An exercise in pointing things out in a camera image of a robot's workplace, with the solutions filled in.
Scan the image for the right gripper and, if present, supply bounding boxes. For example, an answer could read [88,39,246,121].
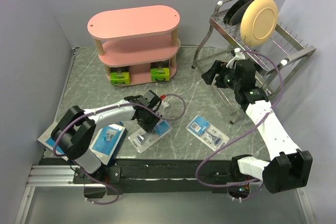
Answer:
[201,60,241,91]

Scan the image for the green black Gillette Labs box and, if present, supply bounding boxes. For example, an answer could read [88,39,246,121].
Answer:
[150,60,170,82]

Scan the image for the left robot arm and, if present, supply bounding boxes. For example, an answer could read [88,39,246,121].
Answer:
[50,90,163,183]

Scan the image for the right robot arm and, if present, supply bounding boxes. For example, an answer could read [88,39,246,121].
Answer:
[202,60,313,194]

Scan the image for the pink three-tier shelf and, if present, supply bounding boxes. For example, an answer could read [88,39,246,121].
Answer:
[87,5,181,87]

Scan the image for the clear Gillette blister razor pack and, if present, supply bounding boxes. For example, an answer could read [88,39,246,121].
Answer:
[186,115,229,151]

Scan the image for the blue Harry's razor box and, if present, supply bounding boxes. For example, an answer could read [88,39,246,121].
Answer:
[90,123,127,166]

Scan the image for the steel dish rack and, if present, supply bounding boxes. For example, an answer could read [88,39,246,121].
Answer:
[191,0,317,125]

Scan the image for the cream plate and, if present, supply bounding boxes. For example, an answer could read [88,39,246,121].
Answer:
[240,0,278,47]

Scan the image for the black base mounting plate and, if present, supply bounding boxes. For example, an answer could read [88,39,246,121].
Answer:
[39,155,291,198]

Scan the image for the blue white flat razor box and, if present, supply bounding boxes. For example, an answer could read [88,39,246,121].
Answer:
[37,121,68,161]

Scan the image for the aluminium rail frame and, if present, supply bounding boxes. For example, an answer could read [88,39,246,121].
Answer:
[25,47,306,223]

